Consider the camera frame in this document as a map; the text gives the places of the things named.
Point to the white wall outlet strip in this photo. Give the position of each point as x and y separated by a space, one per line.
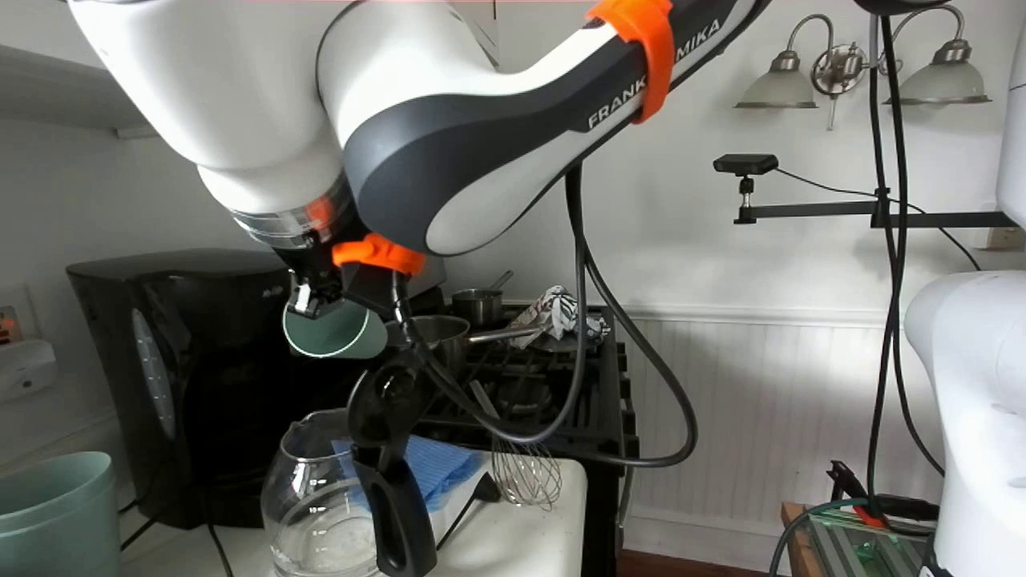
24 363

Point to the blue dish cloth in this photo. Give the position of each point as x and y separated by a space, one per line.
443 470

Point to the teal canister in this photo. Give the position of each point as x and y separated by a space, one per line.
51 523

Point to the wall lamp with glass shades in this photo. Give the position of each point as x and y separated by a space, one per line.
940 80

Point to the white wall cabinet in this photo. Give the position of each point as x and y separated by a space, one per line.
51 97

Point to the green topped side table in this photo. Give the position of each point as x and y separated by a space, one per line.
855 540

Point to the black camera arm mount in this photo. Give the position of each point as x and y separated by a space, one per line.
747 164

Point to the black coffee maker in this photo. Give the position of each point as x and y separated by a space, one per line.
204 371

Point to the red and black clamp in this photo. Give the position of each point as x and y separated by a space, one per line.
869 500

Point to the patterned kitchen towel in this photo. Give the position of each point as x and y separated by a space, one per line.
566 316

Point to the small steel saucepan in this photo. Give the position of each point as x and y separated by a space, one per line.
481 309

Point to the black and steel gas stove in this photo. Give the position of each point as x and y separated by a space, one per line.
597 406

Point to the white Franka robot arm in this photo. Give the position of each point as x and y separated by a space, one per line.
426 137

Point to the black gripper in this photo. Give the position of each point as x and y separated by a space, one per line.
323 265

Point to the teal plastic cup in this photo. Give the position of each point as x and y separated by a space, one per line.
338 335

